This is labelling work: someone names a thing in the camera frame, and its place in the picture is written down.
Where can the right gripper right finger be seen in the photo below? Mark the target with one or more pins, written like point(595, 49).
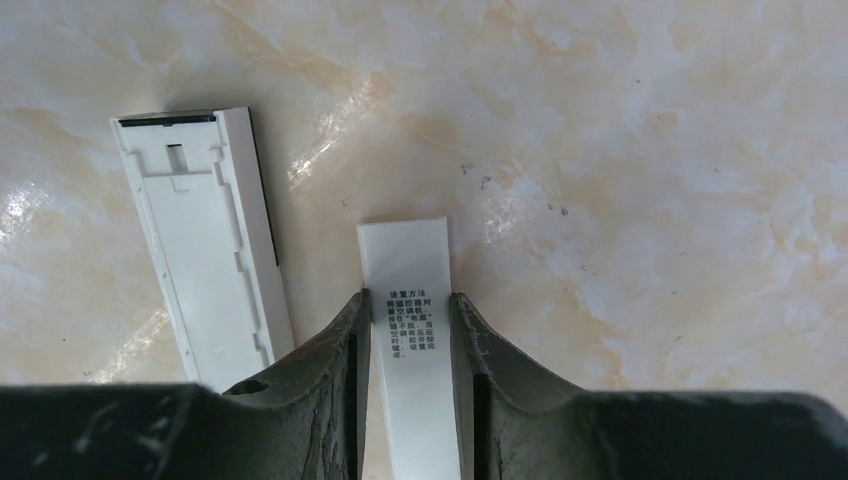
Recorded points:
point(519, 420)

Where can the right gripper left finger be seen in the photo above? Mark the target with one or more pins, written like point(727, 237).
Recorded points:
point(301, 418)

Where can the white remote battery cover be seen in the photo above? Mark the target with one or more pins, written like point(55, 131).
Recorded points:
point(406, 269)

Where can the white black remote control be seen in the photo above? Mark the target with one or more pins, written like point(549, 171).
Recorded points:
point(197, 184)

